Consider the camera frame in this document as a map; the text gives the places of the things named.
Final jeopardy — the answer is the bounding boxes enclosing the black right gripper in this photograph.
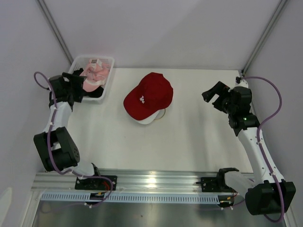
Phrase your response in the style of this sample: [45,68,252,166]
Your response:
[202,81,236,114]

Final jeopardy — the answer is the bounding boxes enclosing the pink cap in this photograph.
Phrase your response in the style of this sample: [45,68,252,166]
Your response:
[80,59,110,92]

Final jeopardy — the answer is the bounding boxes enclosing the white NY cap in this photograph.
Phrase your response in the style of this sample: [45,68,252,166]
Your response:
[136,111,159,125]

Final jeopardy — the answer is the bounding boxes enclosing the red cap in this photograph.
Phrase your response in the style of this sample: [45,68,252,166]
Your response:
[123,72,173,121]

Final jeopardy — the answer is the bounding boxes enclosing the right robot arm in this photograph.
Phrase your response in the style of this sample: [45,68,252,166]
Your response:
[202,81,296,217]

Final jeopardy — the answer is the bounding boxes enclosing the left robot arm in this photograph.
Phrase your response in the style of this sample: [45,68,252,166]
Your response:
[33,71,102,190]

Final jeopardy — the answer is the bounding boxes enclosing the black cap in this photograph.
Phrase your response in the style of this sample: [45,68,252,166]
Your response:
[72,68,104,98]

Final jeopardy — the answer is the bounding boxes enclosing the white perforated plastic basket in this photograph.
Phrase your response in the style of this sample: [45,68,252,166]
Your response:
[68,54,115,103]

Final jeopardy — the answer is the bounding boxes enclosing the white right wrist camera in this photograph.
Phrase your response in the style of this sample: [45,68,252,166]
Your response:
[234,77,249,88]

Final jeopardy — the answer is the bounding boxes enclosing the aluminium mounting rail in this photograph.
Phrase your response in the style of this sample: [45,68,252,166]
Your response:
[30,169,258,195]

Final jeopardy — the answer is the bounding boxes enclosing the left aluminium frame post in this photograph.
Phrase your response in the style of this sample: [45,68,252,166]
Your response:
[36,0,74,65]

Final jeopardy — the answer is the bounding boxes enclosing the aluminium frame post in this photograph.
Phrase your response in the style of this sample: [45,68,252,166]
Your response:
[36,0,74,65]
[241,0,290,76]

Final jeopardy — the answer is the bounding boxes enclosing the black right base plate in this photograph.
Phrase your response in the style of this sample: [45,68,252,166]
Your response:
[196,177,235,192]

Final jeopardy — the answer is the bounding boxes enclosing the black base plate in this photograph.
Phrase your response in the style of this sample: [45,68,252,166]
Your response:
[196,177,235,192]
[74,177,111,191]

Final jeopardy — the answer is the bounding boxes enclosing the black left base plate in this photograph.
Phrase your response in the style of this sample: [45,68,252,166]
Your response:
[74,177,111,191]

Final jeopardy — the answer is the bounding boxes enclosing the right aluminium frame post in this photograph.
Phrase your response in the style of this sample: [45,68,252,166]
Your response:
[241,0,290,76]

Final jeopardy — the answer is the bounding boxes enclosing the white slotted cable duct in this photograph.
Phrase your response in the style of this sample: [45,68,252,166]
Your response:
[41,192,220,205]

